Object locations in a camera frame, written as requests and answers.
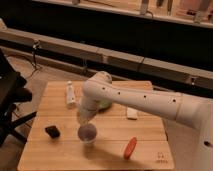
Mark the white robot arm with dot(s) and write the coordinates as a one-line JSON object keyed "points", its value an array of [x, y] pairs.
{"points": [[192, 111]]}

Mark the white rectangular eraser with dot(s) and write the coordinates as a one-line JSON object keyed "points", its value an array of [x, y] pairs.
{"points": [[132, 113]]}

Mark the green ceramic bowl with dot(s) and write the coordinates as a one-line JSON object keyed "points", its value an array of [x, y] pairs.
{"points": [[104, 104]]}

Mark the white tube bottle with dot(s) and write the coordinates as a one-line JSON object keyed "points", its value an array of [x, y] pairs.
{"points": [[70, 95]]}

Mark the clear plastic cup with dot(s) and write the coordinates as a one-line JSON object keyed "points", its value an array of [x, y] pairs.
{"points": [[87, 133]]}

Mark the orange carrot toy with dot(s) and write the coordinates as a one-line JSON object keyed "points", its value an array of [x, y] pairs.
{"points": [[130, 148]]}

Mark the black small object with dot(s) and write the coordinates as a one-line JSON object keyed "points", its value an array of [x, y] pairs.
{"points": [[52, 131]]}

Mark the black chair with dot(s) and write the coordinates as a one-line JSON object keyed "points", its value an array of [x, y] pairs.
{"points": [[12, 90]]}

